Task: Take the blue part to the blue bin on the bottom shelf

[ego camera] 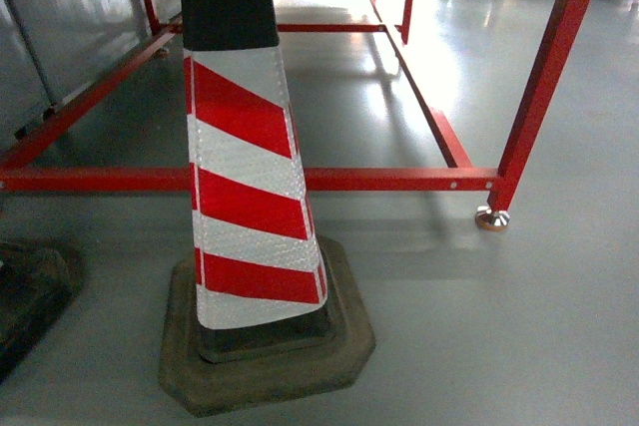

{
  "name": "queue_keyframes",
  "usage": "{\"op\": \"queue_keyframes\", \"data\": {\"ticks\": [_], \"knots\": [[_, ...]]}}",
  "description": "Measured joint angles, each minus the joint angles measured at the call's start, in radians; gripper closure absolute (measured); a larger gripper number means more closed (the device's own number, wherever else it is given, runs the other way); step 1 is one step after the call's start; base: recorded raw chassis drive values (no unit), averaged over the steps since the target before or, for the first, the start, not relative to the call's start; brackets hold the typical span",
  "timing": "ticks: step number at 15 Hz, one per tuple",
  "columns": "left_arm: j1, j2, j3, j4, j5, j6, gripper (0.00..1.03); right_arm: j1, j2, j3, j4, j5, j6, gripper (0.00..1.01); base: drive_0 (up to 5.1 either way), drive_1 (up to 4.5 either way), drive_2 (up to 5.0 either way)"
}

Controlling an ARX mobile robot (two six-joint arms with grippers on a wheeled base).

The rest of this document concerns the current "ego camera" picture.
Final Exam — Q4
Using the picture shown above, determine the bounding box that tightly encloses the red white striped traffic cone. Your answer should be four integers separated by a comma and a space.
159, 0, 375, 417

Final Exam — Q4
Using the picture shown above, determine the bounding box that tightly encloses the black rubber cone base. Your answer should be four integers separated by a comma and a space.
1, 240, 84, 379

